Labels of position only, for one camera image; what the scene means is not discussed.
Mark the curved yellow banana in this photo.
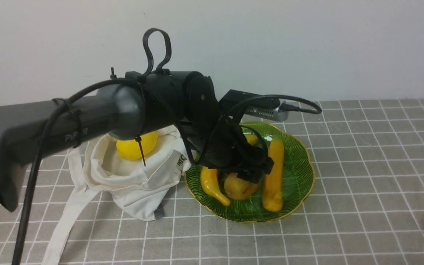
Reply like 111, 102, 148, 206
201, 134, 259, 207

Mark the yellow lemon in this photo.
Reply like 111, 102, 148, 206
116, 131, 159, 161

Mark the green glass plate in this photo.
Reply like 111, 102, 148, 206
184, 121, 316, 223

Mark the yellowish brown pear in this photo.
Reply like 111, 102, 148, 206
224, 173, 260, 200

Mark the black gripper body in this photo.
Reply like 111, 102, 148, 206
179, 119, 274, 183

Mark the straight yellow banana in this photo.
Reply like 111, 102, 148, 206
261, 137, 285, 212

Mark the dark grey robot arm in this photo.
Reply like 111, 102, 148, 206
0, 70, 274, 212

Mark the black cable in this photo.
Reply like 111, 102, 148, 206
11, 28, 323, 265

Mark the white cloth tote bag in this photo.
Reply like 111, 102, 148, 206
42, 126, 191, 265

